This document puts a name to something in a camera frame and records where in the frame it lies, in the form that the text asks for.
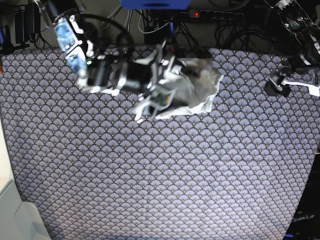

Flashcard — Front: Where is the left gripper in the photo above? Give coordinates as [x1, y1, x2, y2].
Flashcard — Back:
[264, 57, 315, 97]

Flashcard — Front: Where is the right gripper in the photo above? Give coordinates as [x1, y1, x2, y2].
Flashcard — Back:
[117, 62, 152, 92]

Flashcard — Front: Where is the white T-shirt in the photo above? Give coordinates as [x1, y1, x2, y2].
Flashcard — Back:
[84, 55, 224, 120]

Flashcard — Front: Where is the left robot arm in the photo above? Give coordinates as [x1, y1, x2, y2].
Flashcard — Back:
[264, 0, 320, 97]

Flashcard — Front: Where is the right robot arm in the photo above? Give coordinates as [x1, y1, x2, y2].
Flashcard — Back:
[35, 0, 159, 96]

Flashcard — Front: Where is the black box under table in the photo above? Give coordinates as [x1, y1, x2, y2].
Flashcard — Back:
[144, 25, 172, 45]

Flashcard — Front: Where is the black power strip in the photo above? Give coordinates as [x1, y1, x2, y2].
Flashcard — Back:
[188, 9, 245, 21]

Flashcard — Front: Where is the patterned blue table cloth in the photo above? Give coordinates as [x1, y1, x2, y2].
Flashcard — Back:
[0, 48, 320, 240]

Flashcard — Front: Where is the black stand left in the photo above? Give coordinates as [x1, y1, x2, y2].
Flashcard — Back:
[0, 0, 41, 55]

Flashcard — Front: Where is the grey plastic bin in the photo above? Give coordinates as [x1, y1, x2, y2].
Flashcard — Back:
[0, 177, 50, 240]

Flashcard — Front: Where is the white cable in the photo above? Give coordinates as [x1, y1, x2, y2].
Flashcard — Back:
[121, 9, 133, 36]

